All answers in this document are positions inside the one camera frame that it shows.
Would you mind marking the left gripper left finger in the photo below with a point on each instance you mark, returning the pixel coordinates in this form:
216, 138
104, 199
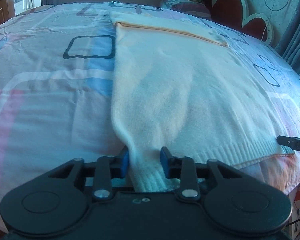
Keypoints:
106, 169

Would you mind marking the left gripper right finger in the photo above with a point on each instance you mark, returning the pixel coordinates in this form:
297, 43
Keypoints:
183, 169

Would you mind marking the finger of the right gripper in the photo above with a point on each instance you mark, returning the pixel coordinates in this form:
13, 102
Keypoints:
292, 142

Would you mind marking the cream knit sweater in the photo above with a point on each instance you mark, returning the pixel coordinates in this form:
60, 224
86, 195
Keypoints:
178, 84

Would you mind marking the grey curtain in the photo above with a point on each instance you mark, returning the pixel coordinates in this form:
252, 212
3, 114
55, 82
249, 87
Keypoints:
289, 45

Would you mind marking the patterned bed sheet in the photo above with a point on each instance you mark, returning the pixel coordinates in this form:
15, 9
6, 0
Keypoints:
56, 82

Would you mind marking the red white headboard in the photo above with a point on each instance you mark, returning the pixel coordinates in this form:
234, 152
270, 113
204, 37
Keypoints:
235, 15

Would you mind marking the striped folded quilt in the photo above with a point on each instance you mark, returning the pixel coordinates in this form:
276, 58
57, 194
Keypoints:
198, 10

